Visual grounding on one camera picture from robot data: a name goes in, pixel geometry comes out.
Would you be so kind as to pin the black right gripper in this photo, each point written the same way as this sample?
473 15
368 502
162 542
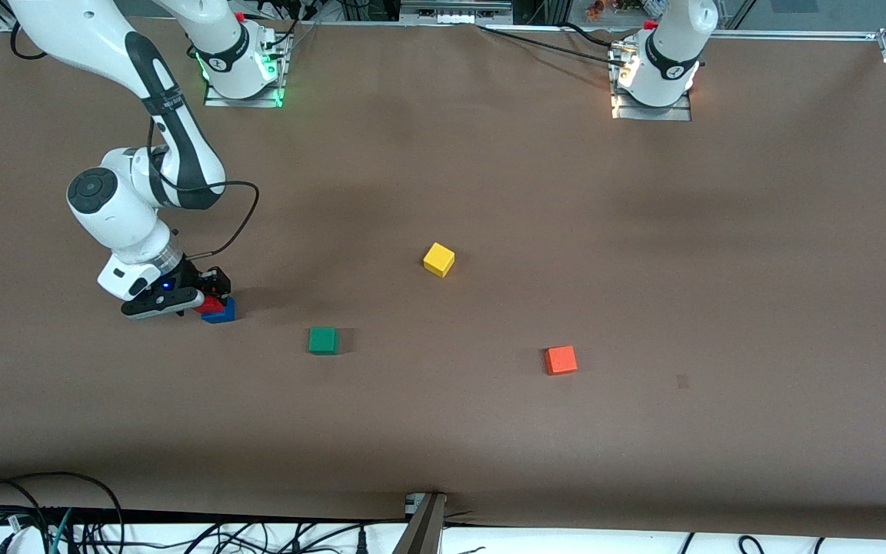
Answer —
191 275

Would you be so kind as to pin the red wooden block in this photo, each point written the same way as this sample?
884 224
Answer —
211 305

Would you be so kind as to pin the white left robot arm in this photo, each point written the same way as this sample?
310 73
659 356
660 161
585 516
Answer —
670 54

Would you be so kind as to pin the blue wooden block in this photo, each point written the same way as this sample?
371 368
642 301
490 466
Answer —
224 316

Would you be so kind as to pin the green wooden block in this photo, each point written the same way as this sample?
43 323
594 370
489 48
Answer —
324 340

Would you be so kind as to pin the yellow wooden block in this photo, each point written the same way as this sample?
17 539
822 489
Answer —
438 260

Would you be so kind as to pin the orange wooden block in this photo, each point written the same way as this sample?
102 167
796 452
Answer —
561 360

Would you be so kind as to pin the brown table cover sheet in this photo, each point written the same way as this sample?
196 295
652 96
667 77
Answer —
443 154

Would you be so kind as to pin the white side desk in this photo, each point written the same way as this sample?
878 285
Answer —
643 545

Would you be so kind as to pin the aluminium arm base plate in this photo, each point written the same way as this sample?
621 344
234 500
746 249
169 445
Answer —
216 100
624 114

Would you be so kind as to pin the aluminium camera post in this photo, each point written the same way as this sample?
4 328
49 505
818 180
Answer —
424 531

